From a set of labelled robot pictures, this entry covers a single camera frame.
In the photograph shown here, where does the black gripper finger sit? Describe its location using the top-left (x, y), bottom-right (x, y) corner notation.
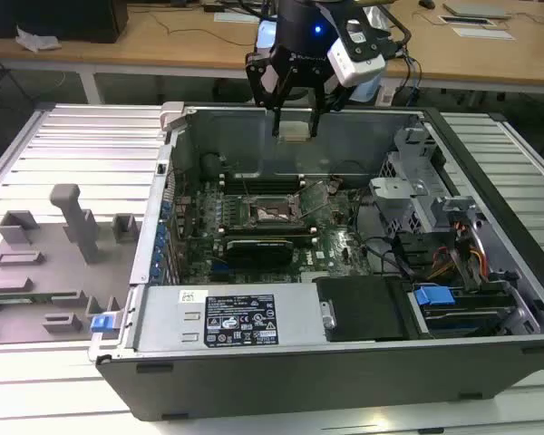
top-left (246, 49), bottom-right (296, 138)
top-left (308, 67), bottom-right (353, 138)

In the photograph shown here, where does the silver square CPU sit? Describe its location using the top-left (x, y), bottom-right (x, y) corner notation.
top-left (278, 121), bottom-right (313, 142)

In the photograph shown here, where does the metal socket cover frame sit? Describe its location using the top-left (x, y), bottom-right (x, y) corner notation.
top-left (292, 180), bottom-right (337, 219)

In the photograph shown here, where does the black RAM slot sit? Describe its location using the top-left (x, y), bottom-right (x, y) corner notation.
top-left (219, 180), bottom-right (306, 188)
top-left (219, 177), bottom-right (306, 184)
top-left (215, 236), bottom-right (321, 244)
top-left (215, 228), bottom-right (321, 236)
top-left (219, 173), bottom-right (306, 179)
top-left (215, 225), bottom-right (321, 232)
top-left (219, 185), bottom-right (306, 192)
top-left (215, 232), bottom-right (321, 239)

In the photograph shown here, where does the CPU socket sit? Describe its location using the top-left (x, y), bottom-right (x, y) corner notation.
top-left (248, 193), bottom-right (308, 227)

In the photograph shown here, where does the white paper sheet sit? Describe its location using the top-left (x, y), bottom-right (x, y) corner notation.
top-left (452, 26), bottom-right (517, 43)
top-left (214, 12), bottom-right (265, 24)

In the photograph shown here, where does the wooden desk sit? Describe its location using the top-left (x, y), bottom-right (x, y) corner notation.
top-left (0, 0), bottom-right (544, 108)

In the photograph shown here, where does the green motherboard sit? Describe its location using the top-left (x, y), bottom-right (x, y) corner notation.
top-left (174, 179), bottom-right (378, 286)

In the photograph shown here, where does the black framed white strip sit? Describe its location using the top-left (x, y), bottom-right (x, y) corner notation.
top-left (438, 14), bottom-right (496, 26)

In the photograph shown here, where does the black graphics card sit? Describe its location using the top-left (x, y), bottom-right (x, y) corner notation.
top-left (225, 238), bottom-right (296, 268)

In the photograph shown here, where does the grey laptop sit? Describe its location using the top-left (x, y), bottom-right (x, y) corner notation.
top-left (442, 1), bottom-right (512, 21)

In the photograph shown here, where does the silver ribbed heat sink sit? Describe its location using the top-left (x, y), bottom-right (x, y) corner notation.
top-left (300, 271), bottom-right (333, 286)

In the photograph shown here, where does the black box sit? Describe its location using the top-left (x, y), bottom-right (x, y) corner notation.
top-left (0, 0), bottom-right (130, 44)

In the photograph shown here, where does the black plastic shroud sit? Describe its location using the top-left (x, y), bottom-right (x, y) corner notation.
top-left (312, 275), bottom-right (419, 344)

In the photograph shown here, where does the white crumpled paper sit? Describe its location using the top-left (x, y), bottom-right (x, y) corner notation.
top-left (15, 24), bottom-right (63, 53)

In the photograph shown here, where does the hard disk in blue carrier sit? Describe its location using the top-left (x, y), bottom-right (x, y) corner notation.
top-left (413, 283), bottom-right (519, 337)

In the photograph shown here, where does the silver power supply unit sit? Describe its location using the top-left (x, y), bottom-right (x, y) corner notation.
top-left (131, 284), bottom-right (327, 353)

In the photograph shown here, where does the grey parts rack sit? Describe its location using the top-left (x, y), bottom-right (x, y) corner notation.
top-left (0, 183), bottom-right (141, 346)

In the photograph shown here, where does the black open PC case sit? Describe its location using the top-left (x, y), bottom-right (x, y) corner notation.
top-left (88, 101), bottom-right (544, 422)

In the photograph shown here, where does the blue case latch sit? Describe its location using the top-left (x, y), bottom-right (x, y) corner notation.
top-left (91, 312), bottom-right (121, 335)

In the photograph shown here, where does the green RAM stick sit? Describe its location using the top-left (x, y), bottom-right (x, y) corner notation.
top-left (0, 294), bottom-right (81, 305)

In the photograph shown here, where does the grey case handle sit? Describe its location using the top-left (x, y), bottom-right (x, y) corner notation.
top-left (159, 101), bottom-right (190, 136)

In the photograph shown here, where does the thin black cable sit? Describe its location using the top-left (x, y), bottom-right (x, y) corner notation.
top-left (392, 43), bottom-right (414, 92)

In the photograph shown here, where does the blue cable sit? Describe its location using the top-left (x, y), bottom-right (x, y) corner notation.
top-left (405, 53), bottom-right (423, 103)

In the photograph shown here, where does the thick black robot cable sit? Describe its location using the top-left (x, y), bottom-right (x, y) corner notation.
top-left (375, 2), bottom-right (413, 51)

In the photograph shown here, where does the black wire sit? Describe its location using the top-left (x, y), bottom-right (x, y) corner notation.
top-left (351, 179), bottom-right (418, 278)

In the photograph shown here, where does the orange yellow wire bundle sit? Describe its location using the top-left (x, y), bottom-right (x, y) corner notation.
top-left (428, 217), bottom-right (490, 281)

